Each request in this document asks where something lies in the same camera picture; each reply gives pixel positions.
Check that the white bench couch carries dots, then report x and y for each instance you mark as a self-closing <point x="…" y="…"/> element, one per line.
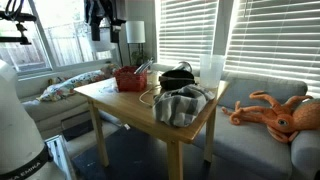
<point x="50" y="110"/>

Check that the dark storage box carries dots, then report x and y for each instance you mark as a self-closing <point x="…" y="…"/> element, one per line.
<point x="78" y="128"/>

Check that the small printed paper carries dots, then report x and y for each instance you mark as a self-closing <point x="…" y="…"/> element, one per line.
<point x="108" y="89"/>

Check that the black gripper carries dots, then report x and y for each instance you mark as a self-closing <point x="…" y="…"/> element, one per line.
<point x="106" y="10"/>

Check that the small white floor object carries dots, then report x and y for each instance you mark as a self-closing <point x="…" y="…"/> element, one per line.
<point x="127" y="127"/>

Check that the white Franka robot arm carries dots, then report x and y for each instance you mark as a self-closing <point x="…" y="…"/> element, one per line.
<point x="16" y="133"/>

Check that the wooden table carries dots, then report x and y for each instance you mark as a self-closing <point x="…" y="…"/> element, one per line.
<point x="126" y="106"/>

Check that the green potted plant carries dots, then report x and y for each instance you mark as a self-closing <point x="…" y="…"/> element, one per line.
<point x="138" y="58"/>

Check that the silver metal stand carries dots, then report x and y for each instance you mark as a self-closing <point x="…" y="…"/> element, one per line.
<point x="60" y="156"/>

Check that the grey sofa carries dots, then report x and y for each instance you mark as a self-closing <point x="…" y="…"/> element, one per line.
<point x="246" y="143"/>

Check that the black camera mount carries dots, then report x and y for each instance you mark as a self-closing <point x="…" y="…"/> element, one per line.
<point x="20" y="16"/>

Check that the translucent plastic cup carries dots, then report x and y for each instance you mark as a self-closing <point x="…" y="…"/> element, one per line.
<point x="211" y="71"/>

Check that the orange octopus plush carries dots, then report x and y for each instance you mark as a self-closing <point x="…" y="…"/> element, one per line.
<point x="280" y="120"/>

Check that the dark blue rug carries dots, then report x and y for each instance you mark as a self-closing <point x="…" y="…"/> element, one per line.
<point x="133" y="156"/>

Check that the white window frame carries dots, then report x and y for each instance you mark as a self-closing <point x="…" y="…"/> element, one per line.
<point x="42" y="36"/>

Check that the grey striped cloth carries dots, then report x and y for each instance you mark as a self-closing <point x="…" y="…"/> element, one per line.
<point x="180" y="106"/>

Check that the floral cushion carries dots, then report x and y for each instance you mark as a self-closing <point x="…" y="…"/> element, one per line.
<point x="73" y="85"/>

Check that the white window blinds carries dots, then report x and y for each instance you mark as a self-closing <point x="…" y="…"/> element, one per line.
<point x="276" y="40"/>
<point x="186" y="30"/>

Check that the red woven basket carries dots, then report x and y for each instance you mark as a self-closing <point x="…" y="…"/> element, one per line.
<point x="130" y="81"/>

